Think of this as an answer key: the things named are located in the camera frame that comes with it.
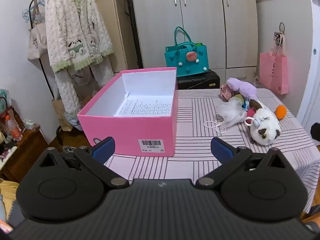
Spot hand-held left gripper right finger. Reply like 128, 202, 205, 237
195, 137, 288, 189

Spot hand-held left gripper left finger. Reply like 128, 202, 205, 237
37, 137, 129, 188

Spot pink cardboard box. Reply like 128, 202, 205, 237
77, 67, 178, 157

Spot orange makeup sponge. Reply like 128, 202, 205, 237
275, 104, 287, 120

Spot white brown dog plush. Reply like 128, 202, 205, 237
245, 99, 282, 145

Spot floral pink scrunchie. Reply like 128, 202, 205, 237
219, 84, 237, 102

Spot purple plush toy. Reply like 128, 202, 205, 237
226, 77, 258, 103

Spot striped pink tablecloth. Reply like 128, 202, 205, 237
104, 88, 320, 213

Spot brown paper bag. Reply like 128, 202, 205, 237
52, 97, 73, 132

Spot handwritten paper sheet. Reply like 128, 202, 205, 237
114, 91, 174, 117

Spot white refrigerator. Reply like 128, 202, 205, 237
296, 0, 320, 130

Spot cream fleece pajama pants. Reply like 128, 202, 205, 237
54, 55, 115, 125

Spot black suitcase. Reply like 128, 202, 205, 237
177, 69, 221, 90

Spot pink tote bag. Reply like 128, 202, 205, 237
259, 34, 289, 95

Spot wooden nightstand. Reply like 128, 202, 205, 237
0, 124, 49, 183

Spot black clothes rack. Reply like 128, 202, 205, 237
29, 0, 63, 145

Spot orange drink bottle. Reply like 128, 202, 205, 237
5, 116, 23, 142

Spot teal felt handbag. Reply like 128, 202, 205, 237
164, 26, 210, 78

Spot woven basket bag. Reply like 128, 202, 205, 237
0, 97, 25, 135

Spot cream fleece pajama jacket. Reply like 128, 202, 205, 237
44, 0, 115, 74

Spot beige canvas tote bag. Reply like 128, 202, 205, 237
27, 5, 48, 62

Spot beige wardrobe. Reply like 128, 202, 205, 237
111, 0, 259, 88

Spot black pole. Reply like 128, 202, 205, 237
124, 0, 144, 69

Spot black hair tie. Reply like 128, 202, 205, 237
274, 22, 287, 46

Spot light blue wire hanger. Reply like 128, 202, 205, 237
22, 0, 46, 23

